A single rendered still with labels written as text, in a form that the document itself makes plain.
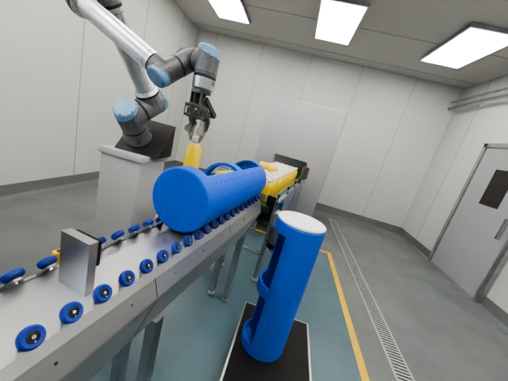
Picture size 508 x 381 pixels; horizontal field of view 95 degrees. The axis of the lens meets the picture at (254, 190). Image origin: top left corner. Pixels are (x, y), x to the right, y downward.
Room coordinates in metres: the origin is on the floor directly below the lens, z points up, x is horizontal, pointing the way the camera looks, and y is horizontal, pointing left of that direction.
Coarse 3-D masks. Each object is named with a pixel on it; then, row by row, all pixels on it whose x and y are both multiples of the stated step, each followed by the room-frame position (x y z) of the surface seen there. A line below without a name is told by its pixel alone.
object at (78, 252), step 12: (72, 228) 0.54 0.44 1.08; (60, 240) 0.52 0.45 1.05; (72, 240) 0.51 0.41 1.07; (84, 240) 0.51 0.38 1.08; (96, 240) 0.52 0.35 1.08; (60, 252) 0.52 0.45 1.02; (72, 252) 0.51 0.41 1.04; (84, 252) 0.50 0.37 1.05; (96, 252) 0.52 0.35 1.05; (60, 264) 0.52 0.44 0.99; (72, 264) 0.51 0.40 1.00; (84, 264) 0.50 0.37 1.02; (96, 264) 0.53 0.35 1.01; (60, 276) 0.52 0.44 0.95; (72, 276) 0.51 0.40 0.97; (84, 276) 0.50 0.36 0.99; (72, 288) 0.51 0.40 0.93; (84, 288) 0.50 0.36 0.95
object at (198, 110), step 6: (192, 90) 0.98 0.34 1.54; (198, 90) 0.97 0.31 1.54; (204, 90) 0.99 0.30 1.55; (192, 96) 0.99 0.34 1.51; (198, 96) 0.99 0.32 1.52; (204, 96) 1.02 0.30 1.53; (186, 102) 0.98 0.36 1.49; (192, 102) 0.97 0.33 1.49; (198, 102) 0.99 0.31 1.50; (204, 102) 1.02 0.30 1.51; (192, 108) 0.97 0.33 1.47; (198, 108) 0.97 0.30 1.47; (204, 108) 1.00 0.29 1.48; (186, 114) 0.98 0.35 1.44; (192, 114) 0.97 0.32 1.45; (198, 114) 0.96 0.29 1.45; (204, 114) 1.02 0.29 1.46
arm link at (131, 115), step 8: (120, 104) 1.45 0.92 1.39; (128, 104) 1.45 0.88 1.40; (136, 104) 1.47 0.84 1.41; (120, 112) 1.41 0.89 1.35; (128, 112) 1.42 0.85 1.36; (136, 112) 1.45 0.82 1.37; (144, 112) 1.51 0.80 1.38; (120, 120) 1.43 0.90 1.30; (128, 120) 1.43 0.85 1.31; (136, 120) 1.47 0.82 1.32; (144, 120) 1.53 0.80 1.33; (128, 128) 1.47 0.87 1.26; (136, 128) 1.50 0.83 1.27; (144, 128) 1.57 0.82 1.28
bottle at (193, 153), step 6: (192, 144) 1.02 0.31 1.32; (198, 144) 1.03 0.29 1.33; (186, 150) 1.02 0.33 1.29; (192, 150) 1.01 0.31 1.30; (198, 150) 1.02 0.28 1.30; (186, 156) 1.02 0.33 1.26; (192, 156) 1.01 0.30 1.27; (198, 156) 1.03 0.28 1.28; (186, 162) 1.01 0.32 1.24; (192, 162) 1.01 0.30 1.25; (198, 162) 1.03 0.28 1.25; (198, 168) 1.05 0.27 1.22
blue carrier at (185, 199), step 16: (160, 176) 0.95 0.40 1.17; (176, 176) 0.93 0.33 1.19; (192, 176) 0.91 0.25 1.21; (224, 176) 1.09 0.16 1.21; (240, 176) 1.27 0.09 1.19; (256, 176) 1.51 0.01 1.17; (160, 192) 0.94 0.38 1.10; (176, 192) 0.92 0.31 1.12; (192, 192) 0.90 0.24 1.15; (208, 192) 0.89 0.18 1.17; (224, 192) 1.02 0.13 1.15; (240, 192) 1.21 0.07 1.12; (256, 192) 1.54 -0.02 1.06; (160, 208) 0.94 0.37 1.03; (176, 208) 0.92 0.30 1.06; (192, 208) 0.90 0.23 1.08; (208, 208) 0.88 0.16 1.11; (224, 208) 1.04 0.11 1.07; (176, 224) 0.92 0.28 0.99; (192, 224) 0.90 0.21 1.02
